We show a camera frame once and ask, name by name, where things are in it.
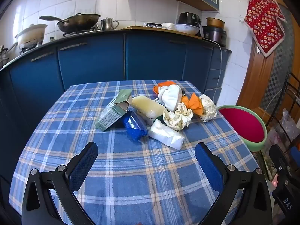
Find blue plaid tablecloth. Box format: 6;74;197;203
9;80;266;225

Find white power cable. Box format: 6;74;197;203
214;41;223;91

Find white tissue pack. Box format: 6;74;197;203
148;119;185;150

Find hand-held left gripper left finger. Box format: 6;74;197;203
22;142;98;225

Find wooden door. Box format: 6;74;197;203
235;5;300;122

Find green carton box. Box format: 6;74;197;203
95;88;133;132

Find steel tray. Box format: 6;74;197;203
142;22;175;30

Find black wire rack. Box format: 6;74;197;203
258;73;300;181

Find gas stove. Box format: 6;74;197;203
19;27;102;55

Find copper pot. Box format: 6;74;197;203
206;17;225;29

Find dark rice cooker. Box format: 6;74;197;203
202;26;227;47

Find white cloth bundle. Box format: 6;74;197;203
158;84;182;112

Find white cooking pot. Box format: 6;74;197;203
14;24;48;47

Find black wok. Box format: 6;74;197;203
39;13;102;34

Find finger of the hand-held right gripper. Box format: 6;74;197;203
269;144;292;188

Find black air fryer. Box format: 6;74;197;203
177;12;202;27

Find red patterned cloth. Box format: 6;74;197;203
244;0;287;58

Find orange plastic wrapper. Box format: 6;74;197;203
180;93;204;116

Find white bowl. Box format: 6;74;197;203
173;23;200;36

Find yellow sponge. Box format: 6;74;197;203
130;95;168;119

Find clear plastic bag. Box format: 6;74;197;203
280;109;300;136

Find red basin with green rim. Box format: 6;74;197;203
216;105;268;152

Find cream paper ball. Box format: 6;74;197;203
198;94;218;122
163;103;194;131

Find blue base cabinets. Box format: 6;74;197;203
0;31;232;169

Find steel kettle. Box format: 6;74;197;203
101;17;119;31

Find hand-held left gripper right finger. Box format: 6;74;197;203
194;142;273;225

